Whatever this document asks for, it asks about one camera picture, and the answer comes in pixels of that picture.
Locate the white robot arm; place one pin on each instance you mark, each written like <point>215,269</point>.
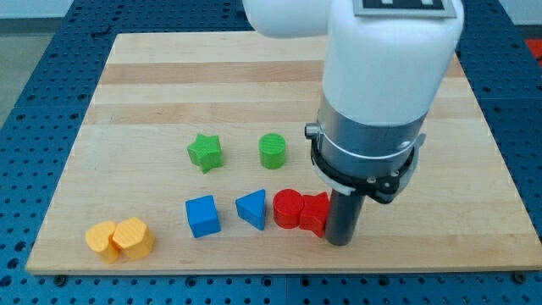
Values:
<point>383,65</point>

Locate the blue cube block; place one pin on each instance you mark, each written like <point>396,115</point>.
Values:
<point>202,216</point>

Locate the yellow hexagon block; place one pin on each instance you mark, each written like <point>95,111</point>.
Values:
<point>134,238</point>

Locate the green cylinder block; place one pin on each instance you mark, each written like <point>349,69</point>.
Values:
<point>272,151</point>

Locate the red cylinder block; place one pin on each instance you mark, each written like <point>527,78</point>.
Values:
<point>287,206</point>

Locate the blue triangle block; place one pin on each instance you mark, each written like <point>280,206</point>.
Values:
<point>252,208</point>

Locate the green star block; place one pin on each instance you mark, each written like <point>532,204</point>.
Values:
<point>206,152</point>

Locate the red star block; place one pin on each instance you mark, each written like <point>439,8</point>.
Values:
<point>315,212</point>

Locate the wooden board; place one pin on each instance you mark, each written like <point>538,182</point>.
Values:
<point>460,211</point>

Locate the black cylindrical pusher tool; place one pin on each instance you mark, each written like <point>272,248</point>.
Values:
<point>343,216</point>

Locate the fiducial marker tag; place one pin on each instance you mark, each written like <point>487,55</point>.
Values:
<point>439,9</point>

